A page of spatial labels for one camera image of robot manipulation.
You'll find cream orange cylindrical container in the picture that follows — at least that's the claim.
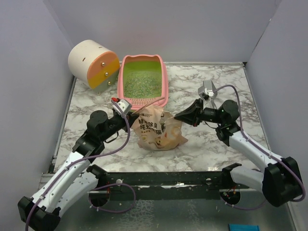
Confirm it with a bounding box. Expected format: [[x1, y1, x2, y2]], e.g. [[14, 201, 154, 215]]
[[68, 39, 120, 94]]

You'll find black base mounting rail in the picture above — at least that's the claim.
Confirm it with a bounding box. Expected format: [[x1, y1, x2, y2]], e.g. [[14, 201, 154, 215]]
[[86, 165, 247, 200]]

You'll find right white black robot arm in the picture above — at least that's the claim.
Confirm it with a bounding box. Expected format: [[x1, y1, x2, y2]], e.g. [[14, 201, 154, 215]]
[[175, 99, 306, 207]]

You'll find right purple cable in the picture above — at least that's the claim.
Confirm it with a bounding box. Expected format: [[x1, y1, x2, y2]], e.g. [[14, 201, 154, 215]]
[[209, 84, 304, 211]]

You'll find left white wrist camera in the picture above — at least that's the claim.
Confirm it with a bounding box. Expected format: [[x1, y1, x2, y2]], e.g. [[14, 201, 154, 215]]
[[111, 97, 132, 117]]

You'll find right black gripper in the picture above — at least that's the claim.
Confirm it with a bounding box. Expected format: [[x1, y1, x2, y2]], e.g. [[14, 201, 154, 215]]
[[175, 98, 225, 127]]

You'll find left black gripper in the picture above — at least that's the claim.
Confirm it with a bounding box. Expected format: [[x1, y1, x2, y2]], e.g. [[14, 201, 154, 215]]
[[100, 111, 139, 142]]

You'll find green litter granules pile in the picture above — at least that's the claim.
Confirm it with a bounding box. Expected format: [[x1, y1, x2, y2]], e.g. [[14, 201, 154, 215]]
[[123, 71, 162, 99]]

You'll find pink green litter box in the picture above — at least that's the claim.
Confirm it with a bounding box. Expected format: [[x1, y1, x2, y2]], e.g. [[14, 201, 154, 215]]
[[117, 54, 169, 111]]

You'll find blue object at bottom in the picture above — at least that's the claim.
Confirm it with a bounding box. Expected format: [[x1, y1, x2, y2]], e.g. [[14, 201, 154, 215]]
[[229, 224, 260, 231]]

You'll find purple cable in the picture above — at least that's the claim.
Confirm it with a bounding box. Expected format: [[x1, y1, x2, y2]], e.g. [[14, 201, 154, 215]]
[[25, 102, 132, 231], [209, 84, 304, 211]]

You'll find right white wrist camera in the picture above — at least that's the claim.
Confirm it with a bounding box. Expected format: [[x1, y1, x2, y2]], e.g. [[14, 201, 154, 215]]
[[202, 89, 215, 101]]

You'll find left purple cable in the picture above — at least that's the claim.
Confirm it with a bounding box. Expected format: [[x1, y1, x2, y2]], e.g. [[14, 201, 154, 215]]
[[25, 102, 132, 231]]

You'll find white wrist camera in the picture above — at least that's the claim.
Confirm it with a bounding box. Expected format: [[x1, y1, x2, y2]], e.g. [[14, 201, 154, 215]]
[[111, 97, 132, 117], [202, 89, 215, 101]]

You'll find beige cat litter bag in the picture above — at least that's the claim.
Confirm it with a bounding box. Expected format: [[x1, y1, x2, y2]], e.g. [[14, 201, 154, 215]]
[[131, 97, 188, 151]]

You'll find clear plastic litter scoop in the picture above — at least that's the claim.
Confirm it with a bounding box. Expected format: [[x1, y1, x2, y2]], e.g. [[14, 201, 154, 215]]
[[198, 80, 217, 109]]

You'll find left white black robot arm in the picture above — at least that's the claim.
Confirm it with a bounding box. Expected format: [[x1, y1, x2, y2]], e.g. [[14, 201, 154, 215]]
[[17, 110, 138, 231]]

